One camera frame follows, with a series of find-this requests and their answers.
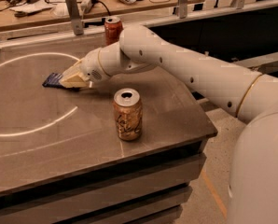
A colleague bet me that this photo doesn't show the grey drawer cabinet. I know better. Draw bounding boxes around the grey drawer cabinet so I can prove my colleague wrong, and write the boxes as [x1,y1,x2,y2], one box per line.
[0,142,206,224]

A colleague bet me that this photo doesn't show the blue rxbar blueberry wrapper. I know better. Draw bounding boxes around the blue rxbar blueberry wrapper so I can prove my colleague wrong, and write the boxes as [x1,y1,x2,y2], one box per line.
[42,72,81,92]

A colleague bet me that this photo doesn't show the gold opened soda can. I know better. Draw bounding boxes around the gold opened soda can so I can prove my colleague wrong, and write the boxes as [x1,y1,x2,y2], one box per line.
[113,88,143,141]

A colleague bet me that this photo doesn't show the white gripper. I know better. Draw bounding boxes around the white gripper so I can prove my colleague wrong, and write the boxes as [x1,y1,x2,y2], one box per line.
[60,49,110,88]

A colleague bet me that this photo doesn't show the metal rail upright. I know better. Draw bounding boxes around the metal rail upright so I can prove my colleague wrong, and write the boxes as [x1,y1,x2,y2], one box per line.
[176,0,188,19]

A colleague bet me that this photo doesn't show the grey metal bracket post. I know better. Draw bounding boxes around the grey metal bracket post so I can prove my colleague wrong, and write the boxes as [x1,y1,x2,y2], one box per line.
[65,0,84,35]

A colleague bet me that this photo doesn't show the red coke can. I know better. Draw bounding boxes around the red coke can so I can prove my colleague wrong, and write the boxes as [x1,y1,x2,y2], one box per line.
[104,16,123,45]

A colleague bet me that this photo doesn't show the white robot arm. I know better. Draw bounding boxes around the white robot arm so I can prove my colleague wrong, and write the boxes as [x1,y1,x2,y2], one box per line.
[61,26,278,224]

